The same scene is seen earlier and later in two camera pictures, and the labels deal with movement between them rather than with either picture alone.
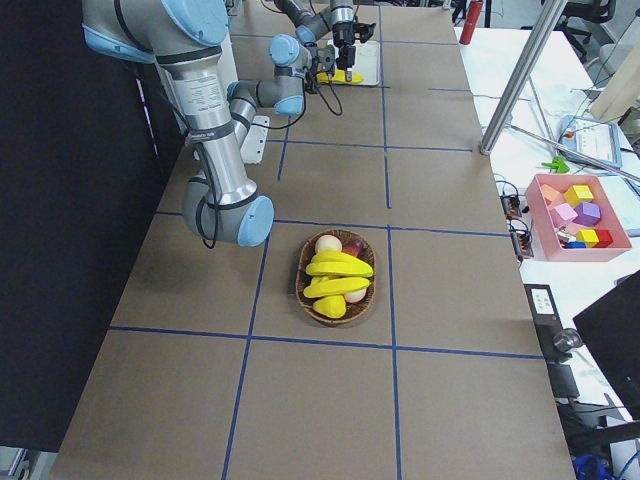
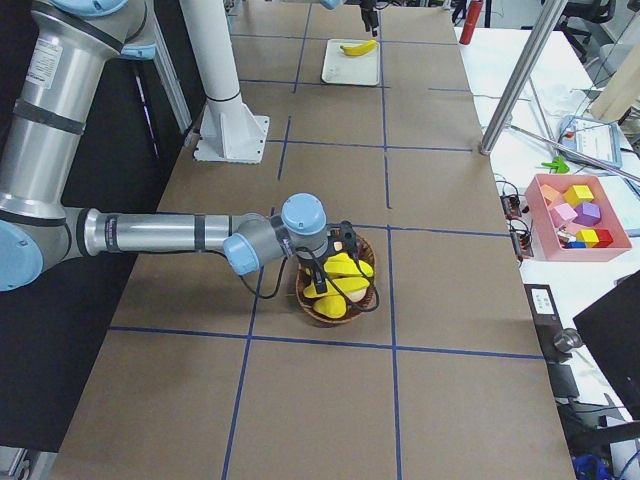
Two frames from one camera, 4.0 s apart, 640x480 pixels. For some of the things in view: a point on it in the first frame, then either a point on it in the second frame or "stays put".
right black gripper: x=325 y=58 to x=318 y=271
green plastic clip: x=558 y=164 stays put
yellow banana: x=339 y=76 to x=359 y=49
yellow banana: x=324 y=286 stays put
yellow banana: x=336 y=263 stays put
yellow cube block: x=577 y=194 stays put
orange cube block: x=549 y=193 stays put
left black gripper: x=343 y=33 to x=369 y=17
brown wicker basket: x=354 y=311 stays put
